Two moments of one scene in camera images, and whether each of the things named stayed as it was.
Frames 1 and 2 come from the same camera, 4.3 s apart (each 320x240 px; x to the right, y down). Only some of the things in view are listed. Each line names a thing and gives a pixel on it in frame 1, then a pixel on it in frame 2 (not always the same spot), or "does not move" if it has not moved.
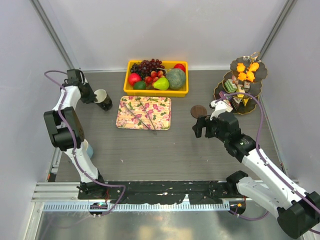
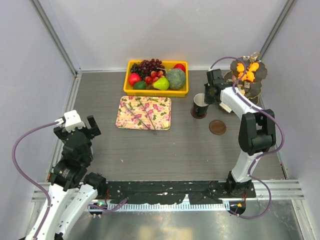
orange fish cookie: [254, 66] does not move
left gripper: [91, 98] -> [94, 130]
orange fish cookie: [240, 67] does not move
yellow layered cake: [240, 89] does not move
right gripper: [202, 122] -> [207, 100]
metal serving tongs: [153, 130] does not move
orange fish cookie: [242, 76] does not move
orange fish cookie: [250, 76] does not move
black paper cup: [103, 100] -> [200, 108]
